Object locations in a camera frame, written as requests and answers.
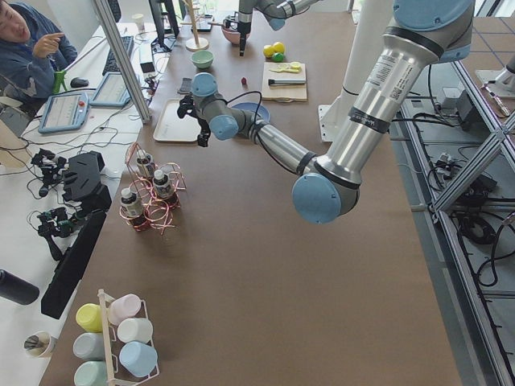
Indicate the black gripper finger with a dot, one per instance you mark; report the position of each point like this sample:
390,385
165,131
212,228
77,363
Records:
202,140

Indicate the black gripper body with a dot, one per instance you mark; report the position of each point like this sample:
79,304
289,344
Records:
243,23
202,127

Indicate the blue plate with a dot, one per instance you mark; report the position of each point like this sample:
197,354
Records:
256,110

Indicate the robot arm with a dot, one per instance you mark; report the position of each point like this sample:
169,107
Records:
419,33
275,13

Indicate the pink bowl of ice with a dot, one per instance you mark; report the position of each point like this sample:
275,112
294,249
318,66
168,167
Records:
229,30

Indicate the grey folded cloth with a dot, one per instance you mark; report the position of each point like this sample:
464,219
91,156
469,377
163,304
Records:
185,86

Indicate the cream rabbit tray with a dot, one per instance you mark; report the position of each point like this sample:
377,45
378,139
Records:
172,128

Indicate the yellow lemon upper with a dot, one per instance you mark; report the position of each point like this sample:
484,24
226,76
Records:
268,51

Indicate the yellow lemon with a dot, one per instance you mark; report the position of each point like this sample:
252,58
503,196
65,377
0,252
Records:
279,47
268,51

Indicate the yellow lemon lower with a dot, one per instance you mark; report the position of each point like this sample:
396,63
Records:
279,47

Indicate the green lime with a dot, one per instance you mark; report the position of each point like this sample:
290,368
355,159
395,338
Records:
278,57

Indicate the mint green bowl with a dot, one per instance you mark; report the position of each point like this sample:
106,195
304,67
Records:
202,59

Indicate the wooden stand with round base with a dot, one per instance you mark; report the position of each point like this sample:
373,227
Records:
196,43

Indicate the steel muddler black tip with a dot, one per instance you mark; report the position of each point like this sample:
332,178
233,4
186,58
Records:
285,82

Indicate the lemon half on board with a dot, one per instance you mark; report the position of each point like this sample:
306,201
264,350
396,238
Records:
295,66

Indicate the lower outer drink bottle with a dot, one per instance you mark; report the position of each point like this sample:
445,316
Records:
146,165

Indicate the drink bottle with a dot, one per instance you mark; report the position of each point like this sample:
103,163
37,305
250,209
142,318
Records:
132,209
146,165
162,185

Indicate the top drink bottle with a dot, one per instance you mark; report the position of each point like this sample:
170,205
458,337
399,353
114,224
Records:
162,185

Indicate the yellow plastic knife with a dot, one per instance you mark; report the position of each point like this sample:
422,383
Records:
285,69

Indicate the bamboo cutting board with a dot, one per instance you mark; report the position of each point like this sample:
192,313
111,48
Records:
283,93

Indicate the teach pendant far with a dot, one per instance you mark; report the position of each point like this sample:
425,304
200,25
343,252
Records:
111,92

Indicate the teach pendant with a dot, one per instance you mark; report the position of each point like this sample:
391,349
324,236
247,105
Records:
64,112
111,92

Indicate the lower middle drink bottle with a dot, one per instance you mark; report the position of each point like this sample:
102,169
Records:
132,209

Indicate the black computer mouse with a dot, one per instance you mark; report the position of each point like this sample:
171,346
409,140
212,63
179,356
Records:
79,82

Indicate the teach pendant near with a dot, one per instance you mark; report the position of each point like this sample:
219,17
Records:
64,112

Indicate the person in blue hoodie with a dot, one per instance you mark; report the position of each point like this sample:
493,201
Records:
33,49

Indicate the pink cup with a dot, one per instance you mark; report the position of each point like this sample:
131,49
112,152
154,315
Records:
123,308

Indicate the white cup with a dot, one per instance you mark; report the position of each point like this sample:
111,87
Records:
135,329

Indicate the yellow cup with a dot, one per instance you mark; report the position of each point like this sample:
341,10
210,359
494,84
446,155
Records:
88,317

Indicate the blue cup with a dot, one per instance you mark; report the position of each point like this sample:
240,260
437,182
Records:
138,358

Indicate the white cup rack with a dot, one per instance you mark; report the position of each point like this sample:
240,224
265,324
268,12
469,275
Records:
116,373

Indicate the grey cup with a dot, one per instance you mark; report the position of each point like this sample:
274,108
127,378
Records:
89,346

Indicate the black water bottle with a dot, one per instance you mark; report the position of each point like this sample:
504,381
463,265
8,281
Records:
17,290

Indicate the pale green cup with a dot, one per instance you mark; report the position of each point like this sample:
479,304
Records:
91,373

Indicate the paper cup with items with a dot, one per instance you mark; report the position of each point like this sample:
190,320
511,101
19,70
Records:
40,345

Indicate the copper wire bottle rack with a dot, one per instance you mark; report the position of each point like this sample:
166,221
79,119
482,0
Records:
158,212

